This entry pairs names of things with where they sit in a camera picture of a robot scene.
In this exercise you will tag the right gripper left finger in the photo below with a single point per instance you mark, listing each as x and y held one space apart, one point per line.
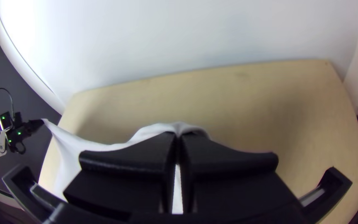
129 174

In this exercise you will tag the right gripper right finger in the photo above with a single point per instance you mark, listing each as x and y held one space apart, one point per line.
228 180

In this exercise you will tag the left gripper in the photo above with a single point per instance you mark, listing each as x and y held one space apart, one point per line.
20 132

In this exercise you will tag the grey t-shirt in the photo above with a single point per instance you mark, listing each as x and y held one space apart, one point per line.
70 149

